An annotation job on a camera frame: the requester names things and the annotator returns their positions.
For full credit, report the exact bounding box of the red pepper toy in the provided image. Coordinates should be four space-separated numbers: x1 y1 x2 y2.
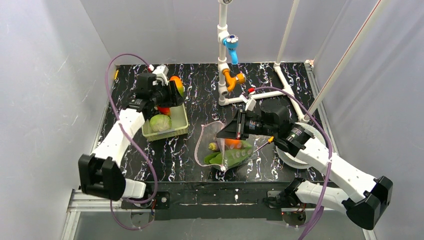
156 106 171 117

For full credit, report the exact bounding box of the orange green mango toy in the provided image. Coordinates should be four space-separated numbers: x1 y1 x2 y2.
169 76 185 97

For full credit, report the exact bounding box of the green plastic basket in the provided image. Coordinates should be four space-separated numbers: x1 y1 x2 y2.
141 104 189 142

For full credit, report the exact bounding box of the orange toy fruit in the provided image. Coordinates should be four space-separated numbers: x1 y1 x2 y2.
224 138 243 149

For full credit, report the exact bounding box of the clear zip top bag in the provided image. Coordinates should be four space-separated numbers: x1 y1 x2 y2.
194 121 259 172

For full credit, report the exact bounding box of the purple eggplant toy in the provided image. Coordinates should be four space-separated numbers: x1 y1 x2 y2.
208 142 220 152

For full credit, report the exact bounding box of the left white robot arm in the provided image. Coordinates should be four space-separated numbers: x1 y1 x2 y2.
78 73 184 203

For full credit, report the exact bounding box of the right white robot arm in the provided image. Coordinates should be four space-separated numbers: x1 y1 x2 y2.
216 99 393 230

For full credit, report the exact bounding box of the white round perforated plate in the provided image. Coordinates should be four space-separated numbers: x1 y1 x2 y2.
275 122 327 170

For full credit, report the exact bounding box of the orange faucet valve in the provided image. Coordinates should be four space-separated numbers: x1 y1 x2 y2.
221 68 246 92

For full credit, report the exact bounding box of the blue faucet valve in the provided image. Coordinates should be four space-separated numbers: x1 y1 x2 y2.
222 34 239 65

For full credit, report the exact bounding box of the yellow handled screwdriver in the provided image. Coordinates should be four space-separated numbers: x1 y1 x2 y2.
253 136 274 153

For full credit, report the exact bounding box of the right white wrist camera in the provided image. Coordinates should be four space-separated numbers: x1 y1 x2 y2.
239 87 257 112

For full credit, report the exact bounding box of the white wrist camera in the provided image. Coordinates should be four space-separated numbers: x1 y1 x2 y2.
147 64 169 86
239 87 257 112

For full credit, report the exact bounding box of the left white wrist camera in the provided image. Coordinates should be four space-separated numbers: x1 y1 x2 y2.
147 64 169 86

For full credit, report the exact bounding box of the white pvc pipe frame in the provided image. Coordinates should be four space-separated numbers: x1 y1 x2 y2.
216 0 392 123

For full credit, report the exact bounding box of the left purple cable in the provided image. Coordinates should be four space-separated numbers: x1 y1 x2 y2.
104 53 159 231

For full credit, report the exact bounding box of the purple cable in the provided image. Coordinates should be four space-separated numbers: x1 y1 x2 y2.
104 53 159 231
248 86 333 240

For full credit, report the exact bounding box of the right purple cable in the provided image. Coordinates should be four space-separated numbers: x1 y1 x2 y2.
248 86 333 240

